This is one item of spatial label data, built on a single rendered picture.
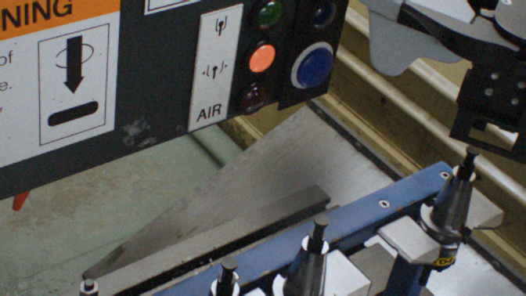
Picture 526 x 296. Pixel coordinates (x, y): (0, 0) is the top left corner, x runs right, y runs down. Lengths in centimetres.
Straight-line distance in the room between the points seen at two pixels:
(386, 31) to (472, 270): 106
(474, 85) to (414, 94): 104
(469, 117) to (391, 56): 6
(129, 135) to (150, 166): 148
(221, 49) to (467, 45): 14
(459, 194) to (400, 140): 63
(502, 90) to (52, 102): 26
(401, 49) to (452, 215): 51
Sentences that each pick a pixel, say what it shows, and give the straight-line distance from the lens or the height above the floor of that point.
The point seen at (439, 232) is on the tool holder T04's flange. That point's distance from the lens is 105.
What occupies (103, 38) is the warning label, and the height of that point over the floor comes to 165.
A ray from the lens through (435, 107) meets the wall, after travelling 157.
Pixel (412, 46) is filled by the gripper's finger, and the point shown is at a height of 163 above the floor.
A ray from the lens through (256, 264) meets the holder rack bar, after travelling 95.
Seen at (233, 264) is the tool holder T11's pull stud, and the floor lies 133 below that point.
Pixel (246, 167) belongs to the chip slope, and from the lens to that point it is 175.
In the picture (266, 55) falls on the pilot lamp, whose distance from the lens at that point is 57.
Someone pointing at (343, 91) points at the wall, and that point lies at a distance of 173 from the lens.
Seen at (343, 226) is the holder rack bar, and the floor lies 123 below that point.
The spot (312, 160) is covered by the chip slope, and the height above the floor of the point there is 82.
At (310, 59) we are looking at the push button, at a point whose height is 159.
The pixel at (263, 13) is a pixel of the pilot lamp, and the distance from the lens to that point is 55.
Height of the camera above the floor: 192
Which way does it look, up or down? 39 degrees down
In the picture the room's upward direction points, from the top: 11 degrees clockwise
